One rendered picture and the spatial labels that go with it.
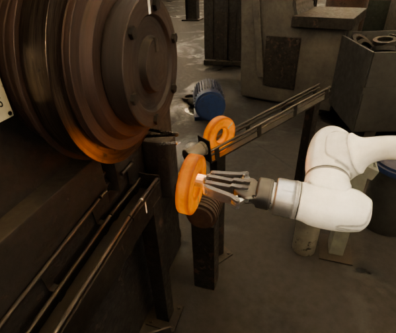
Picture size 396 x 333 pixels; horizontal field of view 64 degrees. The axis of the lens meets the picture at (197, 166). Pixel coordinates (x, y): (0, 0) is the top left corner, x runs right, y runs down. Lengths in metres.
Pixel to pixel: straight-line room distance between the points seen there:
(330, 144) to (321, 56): 2.53
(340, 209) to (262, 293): 0.95
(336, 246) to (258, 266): 0.41
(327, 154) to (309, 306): 0.95
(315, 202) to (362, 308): 1.02
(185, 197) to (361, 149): 0.42
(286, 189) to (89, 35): 0.50
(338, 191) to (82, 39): 0.59
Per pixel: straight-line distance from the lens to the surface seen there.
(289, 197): 0.73
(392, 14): 5.21
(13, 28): 0.64
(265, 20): 3.43
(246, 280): 1.65
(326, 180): 0.76
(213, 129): 1.25
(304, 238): 1.71
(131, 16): 0.66
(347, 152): 0.81
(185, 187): 0.73
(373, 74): 2.73
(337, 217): 0.74
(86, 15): 0.65
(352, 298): 1.71
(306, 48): 3.34
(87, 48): 0.63
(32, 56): 0.63
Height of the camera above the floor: 1.30
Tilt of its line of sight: 33 degrees down
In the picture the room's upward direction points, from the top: 2 degrees counter-clockwise
